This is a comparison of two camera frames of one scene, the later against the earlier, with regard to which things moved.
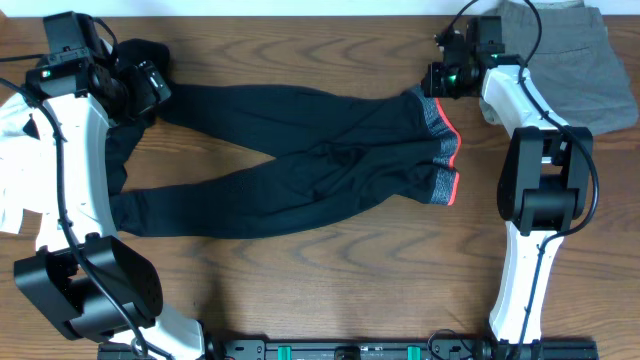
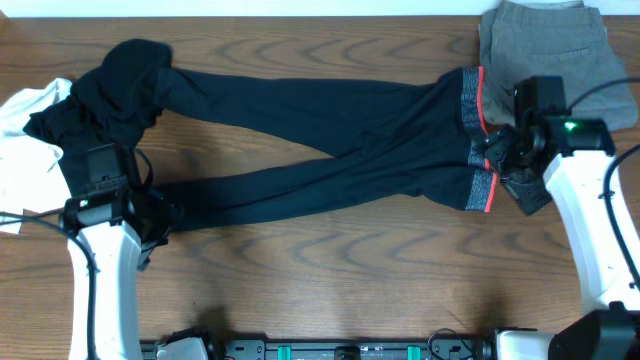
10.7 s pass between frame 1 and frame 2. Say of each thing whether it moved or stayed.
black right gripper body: moved
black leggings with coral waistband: moved
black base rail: stayed
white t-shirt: stayed
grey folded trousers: stayed
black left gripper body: moved
